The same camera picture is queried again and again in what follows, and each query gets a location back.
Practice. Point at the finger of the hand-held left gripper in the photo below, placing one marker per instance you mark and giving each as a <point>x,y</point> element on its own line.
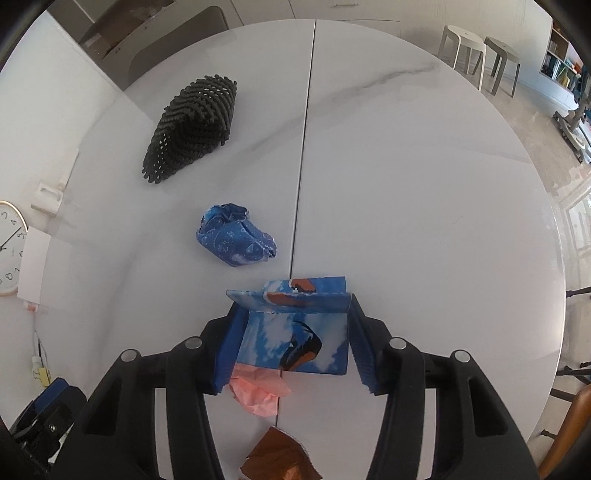
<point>48,431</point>
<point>51,397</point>

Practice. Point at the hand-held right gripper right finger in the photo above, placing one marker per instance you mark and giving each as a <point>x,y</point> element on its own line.
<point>364,355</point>

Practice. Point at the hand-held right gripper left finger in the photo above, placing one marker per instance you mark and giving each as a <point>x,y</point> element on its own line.
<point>228,350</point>

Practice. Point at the blue printed carton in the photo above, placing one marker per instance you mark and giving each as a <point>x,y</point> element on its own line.
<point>295,337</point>

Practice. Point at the yellow clip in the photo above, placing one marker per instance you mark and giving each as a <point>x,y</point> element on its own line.
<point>41,374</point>

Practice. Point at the crumpled pink paper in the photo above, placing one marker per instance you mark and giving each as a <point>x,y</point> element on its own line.
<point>258,390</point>

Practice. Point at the small pink bottle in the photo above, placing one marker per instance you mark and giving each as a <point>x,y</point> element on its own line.
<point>28,306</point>

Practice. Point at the crumpled blue wrapper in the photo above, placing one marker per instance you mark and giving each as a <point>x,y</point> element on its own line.
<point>231,237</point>

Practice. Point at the crumpled red brown foil wrapper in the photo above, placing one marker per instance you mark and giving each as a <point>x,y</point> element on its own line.
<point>277,457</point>

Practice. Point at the white folded card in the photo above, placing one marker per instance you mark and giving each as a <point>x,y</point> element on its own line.
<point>37,267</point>

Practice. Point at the white mug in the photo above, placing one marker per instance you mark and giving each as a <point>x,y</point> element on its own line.
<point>46,198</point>

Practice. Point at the brown wooden chair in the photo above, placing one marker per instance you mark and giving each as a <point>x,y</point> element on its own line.
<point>570,434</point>

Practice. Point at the wheeled stand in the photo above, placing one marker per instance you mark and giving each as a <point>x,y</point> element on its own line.
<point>577,124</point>

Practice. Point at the grey chair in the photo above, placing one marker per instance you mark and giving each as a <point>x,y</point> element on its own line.
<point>184,37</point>

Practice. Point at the white stool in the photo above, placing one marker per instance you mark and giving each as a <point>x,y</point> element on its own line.
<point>461,46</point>

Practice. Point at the grey stool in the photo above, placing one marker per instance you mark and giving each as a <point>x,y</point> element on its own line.
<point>503,48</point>

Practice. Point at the beige cabinet with open niche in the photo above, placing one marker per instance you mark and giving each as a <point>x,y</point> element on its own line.
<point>106,32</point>

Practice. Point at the white bookshelf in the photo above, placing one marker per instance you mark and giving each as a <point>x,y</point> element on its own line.
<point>561,64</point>

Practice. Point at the round white wall clock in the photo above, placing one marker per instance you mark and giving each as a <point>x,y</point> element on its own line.
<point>9,249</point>

